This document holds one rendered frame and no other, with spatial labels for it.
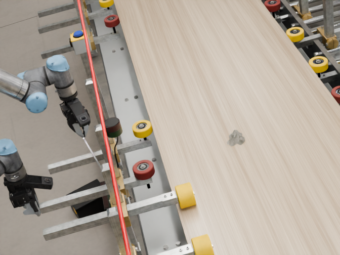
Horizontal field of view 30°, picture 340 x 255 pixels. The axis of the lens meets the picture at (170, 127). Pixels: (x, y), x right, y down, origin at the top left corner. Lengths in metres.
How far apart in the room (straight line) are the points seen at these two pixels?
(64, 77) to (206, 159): 0.60
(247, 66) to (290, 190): 0.80
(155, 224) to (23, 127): 2.10
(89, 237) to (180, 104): 1.13
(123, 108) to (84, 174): 0.79
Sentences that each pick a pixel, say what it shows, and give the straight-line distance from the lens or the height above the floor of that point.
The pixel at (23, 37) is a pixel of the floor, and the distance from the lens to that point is 5.61.
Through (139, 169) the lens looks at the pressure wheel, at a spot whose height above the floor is 0.90.
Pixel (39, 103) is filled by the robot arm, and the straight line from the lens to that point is 2.25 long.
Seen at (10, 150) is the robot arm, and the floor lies 1.16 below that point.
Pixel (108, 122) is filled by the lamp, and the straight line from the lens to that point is 2.29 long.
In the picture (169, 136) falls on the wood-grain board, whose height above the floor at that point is 0.90.
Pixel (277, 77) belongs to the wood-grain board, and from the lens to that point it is 2.71.
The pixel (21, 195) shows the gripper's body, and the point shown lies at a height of 0.96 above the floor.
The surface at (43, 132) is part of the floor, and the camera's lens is 4.34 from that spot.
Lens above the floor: 2.44
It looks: 37 degrees down
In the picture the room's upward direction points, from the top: 14 degrees counter-clockwise
